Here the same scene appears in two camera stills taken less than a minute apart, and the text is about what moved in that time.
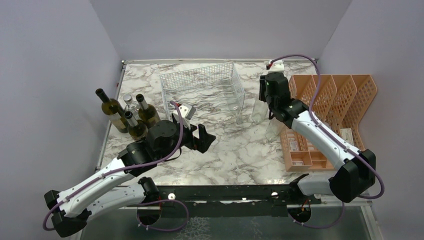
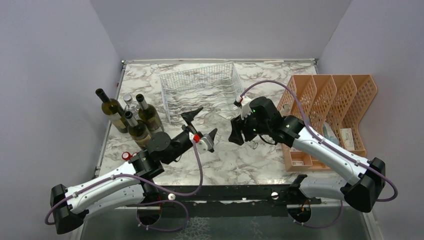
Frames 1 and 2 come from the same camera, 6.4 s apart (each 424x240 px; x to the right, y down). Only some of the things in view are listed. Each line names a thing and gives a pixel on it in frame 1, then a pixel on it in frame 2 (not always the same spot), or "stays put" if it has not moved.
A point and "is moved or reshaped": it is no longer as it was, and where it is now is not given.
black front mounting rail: x=280 y=200 stays put
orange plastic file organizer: x=340 y=103 stays put
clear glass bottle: x=260 y=111 is moved or reshaped
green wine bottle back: x=114 y=111 stays put
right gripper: x=263 y=86 → x=238 y=125
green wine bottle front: x=137 y=129 stays put
